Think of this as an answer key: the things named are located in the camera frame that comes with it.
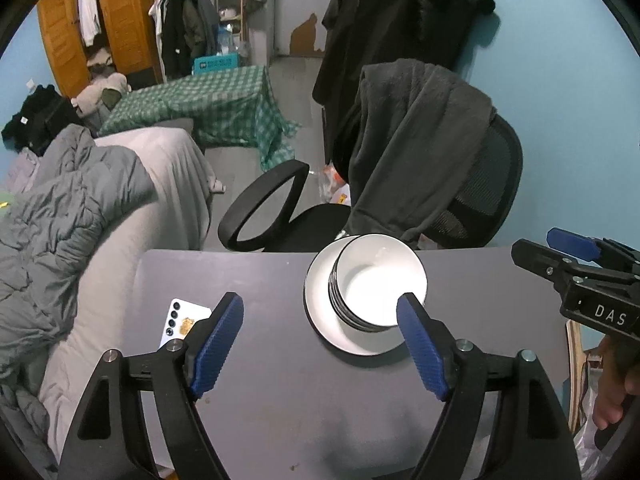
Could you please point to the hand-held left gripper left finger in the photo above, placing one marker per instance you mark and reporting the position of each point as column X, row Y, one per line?
column 217, row 345

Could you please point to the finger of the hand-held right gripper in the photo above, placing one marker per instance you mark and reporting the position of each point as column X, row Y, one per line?
column 537, row 257
column 570, row 241

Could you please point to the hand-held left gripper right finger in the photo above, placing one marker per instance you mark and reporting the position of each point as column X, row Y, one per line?
column 422, row 350

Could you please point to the white bowl black rim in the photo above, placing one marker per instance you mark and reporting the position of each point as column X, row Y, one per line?
column 330, row 290
column 380, row 285
column 334, row 292

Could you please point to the white plate black rim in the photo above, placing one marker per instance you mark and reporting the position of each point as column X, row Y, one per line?
column 317, row 305

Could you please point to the person's right hand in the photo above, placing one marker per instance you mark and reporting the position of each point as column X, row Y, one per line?
column 607, row 390

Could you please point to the light blue smartphone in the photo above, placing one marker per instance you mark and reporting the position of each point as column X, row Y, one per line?
column 177, row 322

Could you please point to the wooden board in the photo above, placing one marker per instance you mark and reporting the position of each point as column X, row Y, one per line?
column 575, row 360

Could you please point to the black mesh office chair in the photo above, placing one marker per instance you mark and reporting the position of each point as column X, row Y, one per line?
column 485, row 175

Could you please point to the grey plastic bag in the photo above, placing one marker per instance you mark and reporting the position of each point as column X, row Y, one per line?
column 585, row 445

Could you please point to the dark grey fleece hoodie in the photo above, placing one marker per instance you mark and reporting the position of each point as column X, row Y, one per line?
column 415, row 150

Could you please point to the light grey bed sheet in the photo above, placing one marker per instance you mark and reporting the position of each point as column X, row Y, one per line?
column 170, row 170

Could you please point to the orange plastic bag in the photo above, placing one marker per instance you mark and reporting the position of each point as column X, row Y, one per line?
column 332, row 180

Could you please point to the grey quilted duvet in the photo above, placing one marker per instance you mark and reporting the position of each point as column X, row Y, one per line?
column 65, row 210

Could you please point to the green checkered tablecloth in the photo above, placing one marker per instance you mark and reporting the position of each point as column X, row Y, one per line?
column 210, row 105

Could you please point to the black hanging coats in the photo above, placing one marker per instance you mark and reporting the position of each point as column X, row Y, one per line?
column 400, row 20

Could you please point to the beige clothes pile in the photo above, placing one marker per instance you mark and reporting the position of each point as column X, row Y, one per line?
column 100, row 92

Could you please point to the black clothes pile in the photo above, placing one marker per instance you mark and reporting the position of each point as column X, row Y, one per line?
column 35, row 115

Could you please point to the dark hanging jackets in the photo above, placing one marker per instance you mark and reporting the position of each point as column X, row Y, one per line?
column 185, row 25

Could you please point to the wooden louvred wardrobe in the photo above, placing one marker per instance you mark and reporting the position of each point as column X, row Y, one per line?
column 125, row 20

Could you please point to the metal shelf rack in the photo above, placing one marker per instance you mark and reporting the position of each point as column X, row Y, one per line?
column 225, row 0

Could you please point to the grey door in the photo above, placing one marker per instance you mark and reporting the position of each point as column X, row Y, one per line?
column 295, row 5

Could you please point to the white hanging shirt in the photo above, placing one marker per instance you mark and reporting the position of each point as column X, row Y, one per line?
column 89, row 10

